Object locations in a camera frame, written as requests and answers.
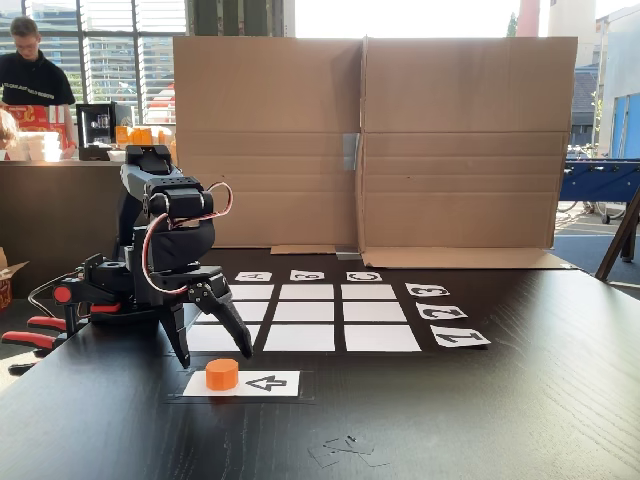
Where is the white nine-square grid sheet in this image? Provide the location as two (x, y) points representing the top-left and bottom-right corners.
(172, 282), (436, 355)

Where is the brown cardboard box wall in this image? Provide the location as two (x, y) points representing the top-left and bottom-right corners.
(172, 34), (579, 271)

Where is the paper sheet number 2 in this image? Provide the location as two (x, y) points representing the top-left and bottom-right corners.
(415, 302), (469, 320)

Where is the red printed box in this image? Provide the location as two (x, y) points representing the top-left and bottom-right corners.
(9, 103), (69, 151)

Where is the white arrow paper sheet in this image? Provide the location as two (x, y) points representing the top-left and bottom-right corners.
(182, 370), (301, 399)

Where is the open cardboard box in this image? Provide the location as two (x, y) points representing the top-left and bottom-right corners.
(0, 247), (30, 311)

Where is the dark wooden stand leg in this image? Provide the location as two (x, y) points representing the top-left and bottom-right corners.
(594, 189), (640, 281)

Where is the blue foosball table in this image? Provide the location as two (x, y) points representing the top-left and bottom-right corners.
(559, 158), (640, 225)

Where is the dark wooden counter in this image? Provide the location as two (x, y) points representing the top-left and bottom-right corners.
(0, 159), (176, 301)

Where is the stack of white boxes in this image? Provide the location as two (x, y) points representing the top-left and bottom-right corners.
(19, 130), (66, 162)

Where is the paper sheet number 3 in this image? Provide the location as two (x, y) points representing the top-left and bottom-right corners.
(404, 282), (450, 298)

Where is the red black clamp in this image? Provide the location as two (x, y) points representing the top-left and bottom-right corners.
(0, 282), (124, 376)

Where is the round orange token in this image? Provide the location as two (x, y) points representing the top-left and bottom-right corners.
(205, 358), (240, 392)

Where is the paper sheet number 1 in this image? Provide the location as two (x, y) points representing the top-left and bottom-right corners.
(429, 324), (492, 348)

